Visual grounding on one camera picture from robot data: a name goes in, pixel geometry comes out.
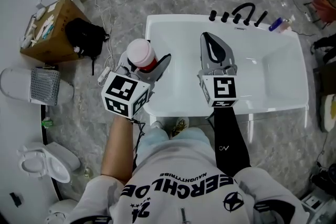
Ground person's left shoe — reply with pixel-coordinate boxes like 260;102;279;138
150;120;165;131

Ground white toilet with open lid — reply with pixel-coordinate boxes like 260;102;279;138
17;142;81;184

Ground round white ceramic toilet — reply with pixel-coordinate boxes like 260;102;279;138
44;199;79;224

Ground white open box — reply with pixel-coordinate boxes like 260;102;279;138
301;192;329;216

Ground person's shoe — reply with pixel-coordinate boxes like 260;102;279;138
150;120;165;131
169;116;190;140

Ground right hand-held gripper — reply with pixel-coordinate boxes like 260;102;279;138
197;31;240;108

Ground black hand shower wand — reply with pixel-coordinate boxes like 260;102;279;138
254;10;269;28

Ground long white ceramic fixture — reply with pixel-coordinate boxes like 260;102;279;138
0;67;75;106

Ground person's light jeans legs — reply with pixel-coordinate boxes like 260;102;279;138
135;127;211;166

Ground brown cardboard box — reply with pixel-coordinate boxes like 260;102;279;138
20;0;92;63

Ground white power strip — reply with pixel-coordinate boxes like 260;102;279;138
97;66;111;86

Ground pink pump bottle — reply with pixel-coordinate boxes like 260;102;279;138
278;15;296;34

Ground grey perforated basket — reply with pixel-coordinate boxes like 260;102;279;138
29;67;61;106

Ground red bottle with pink cap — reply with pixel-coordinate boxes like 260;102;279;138
126;38;159;73

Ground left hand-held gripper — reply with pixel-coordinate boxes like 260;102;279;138
101;49;172;119

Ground person's right forearm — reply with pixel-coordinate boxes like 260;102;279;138
213;106;252;177

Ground yellow and white cushion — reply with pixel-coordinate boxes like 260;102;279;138
319;93;336;133

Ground white bathtub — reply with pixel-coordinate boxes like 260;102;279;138
143;14;309;118

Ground person's left forearm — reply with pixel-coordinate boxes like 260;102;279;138
100;114;140;185

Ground small black device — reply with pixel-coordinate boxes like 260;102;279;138
9;192;24;208

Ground black backpack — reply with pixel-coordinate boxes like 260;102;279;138
65;18;110;76

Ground person's grey printed hoodie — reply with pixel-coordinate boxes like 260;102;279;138
65;146;311;224

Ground black equipment pile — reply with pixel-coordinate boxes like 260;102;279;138
310;164;336;195

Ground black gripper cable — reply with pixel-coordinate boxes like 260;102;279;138
130;118;147;168

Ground black arched faucet spout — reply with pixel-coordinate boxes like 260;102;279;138
232;2;256;26

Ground person's right shoe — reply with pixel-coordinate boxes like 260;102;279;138
169;116;190;140

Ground white cable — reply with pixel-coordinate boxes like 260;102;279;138
90;0;144;69

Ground black bag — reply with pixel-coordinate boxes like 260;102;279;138
310;33;336;63

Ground blue bottle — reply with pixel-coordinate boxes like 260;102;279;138
268;17;285;33

